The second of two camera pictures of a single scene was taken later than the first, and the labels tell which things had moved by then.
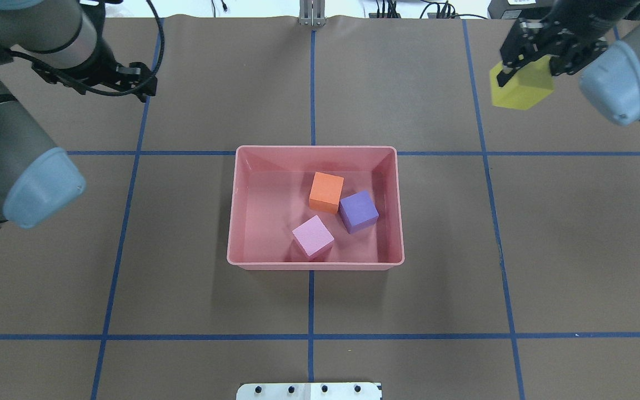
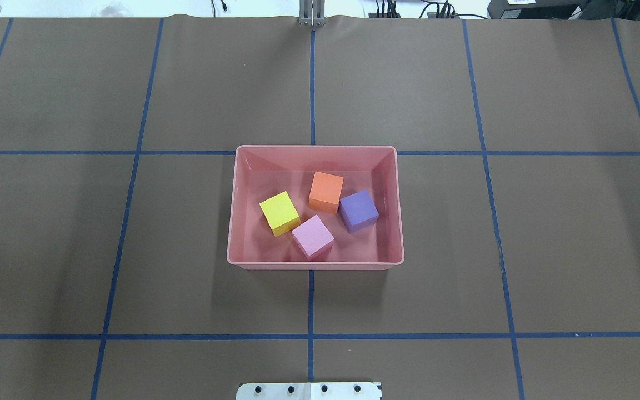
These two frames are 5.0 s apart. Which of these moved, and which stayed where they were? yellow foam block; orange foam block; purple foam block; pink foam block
Moved: yellow foam block
Stayed: orange foam block; purple foam block; pink foam block
